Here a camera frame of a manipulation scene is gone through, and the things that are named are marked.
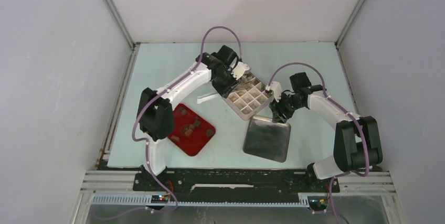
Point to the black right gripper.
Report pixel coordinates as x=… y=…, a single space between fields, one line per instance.
x=278 y=110

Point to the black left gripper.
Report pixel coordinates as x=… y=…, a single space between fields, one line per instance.
x=225 y=91

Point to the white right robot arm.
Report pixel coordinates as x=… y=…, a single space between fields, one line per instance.
x=356 y=142

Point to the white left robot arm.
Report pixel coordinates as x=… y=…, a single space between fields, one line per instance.
x=155 y=115

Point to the round dark chocolate piece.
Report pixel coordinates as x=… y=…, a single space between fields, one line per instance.
x=209 y=133

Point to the pink tin with white dividers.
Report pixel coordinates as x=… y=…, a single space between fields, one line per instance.
x=249 y=97

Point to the silver metal tin lid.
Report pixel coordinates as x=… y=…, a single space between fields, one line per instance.
x=267 y=139

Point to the red rectangular tray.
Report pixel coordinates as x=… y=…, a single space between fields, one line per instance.
x=193 y=139

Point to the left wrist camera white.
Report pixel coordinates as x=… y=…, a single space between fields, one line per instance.
x=239 y=70

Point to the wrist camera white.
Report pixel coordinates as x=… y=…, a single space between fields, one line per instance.
x=239 y=70
x=274 y=88

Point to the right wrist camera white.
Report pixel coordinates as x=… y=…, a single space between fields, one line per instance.
x=274 y=88

